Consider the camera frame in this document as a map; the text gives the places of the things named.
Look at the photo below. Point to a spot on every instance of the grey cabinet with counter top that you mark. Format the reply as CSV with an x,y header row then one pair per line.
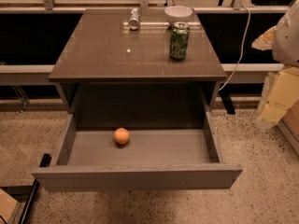
x,y
110,76

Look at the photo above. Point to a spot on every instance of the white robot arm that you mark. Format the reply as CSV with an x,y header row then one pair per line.
x,y
285,47

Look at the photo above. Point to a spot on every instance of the silver can lying down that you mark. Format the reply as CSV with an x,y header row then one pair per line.
x,y
134,22

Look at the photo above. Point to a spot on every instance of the cardboard box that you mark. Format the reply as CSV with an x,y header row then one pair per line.
x,y
289,125
8,208

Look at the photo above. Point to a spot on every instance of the cardboard box bottom left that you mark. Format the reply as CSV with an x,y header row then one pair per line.
x,y
8,208

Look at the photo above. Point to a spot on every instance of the cardboard box right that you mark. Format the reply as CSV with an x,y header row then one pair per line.
x,y
289,125

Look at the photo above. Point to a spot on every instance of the white bowl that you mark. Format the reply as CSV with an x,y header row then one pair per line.
x,y
177,13

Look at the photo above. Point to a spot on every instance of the open grey top drawer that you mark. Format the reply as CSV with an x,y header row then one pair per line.
x,y
152,159

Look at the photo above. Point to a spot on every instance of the green soda can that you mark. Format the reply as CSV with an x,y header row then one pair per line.
x,y
179,40

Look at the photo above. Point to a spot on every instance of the black bar at floor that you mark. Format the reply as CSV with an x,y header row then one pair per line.
x,y
33,191

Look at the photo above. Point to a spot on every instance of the grey horizontal rail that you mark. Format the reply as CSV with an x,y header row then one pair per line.
x,y
245,73

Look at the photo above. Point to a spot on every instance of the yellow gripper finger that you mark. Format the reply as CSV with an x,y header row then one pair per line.
x,y
280,93
265,40

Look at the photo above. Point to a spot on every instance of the orange fruit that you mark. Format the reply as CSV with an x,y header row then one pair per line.
x,y
121,136

